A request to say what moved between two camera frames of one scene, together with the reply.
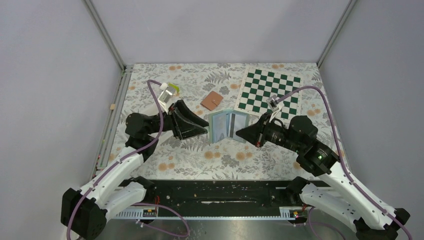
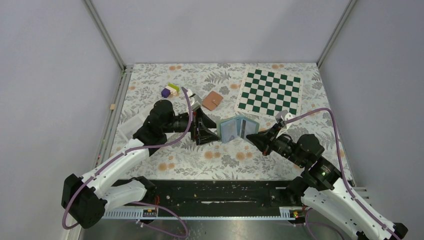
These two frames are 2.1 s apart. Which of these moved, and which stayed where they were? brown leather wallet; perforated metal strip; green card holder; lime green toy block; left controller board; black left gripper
Moved: green card holder; black left gripper
Stayed: brown leather wallet; perforated metal strip; lime green toy block; left controller board
